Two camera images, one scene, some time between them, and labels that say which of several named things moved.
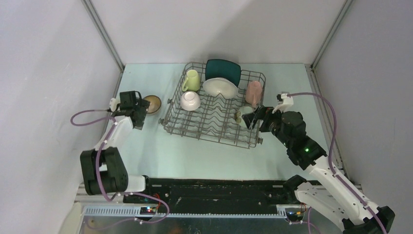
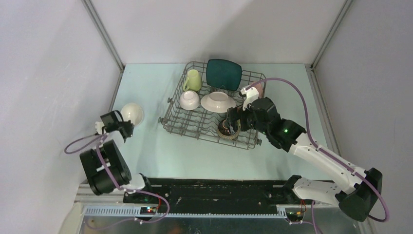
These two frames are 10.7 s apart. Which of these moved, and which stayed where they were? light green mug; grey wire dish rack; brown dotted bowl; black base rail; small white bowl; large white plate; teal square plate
Moved: brown dotted bowl; large white plate
Stayed: grey wire dish rack; black base rail; teal square plate; light green mug; small white bowl
